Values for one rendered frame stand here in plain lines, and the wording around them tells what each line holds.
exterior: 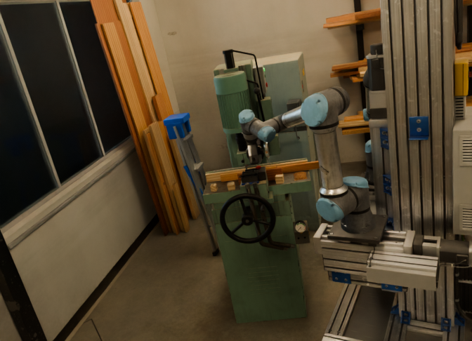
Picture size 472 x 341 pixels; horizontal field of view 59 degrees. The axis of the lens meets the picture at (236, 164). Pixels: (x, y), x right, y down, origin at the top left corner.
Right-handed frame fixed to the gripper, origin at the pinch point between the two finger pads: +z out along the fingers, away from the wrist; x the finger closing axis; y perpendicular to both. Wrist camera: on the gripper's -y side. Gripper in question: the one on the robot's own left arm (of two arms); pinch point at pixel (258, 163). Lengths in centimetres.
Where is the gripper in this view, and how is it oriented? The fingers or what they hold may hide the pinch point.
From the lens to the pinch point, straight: 223.6
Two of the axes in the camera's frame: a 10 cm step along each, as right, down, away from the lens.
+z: 2.0, 6.2, 7.6
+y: -0.2, -7.7, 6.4
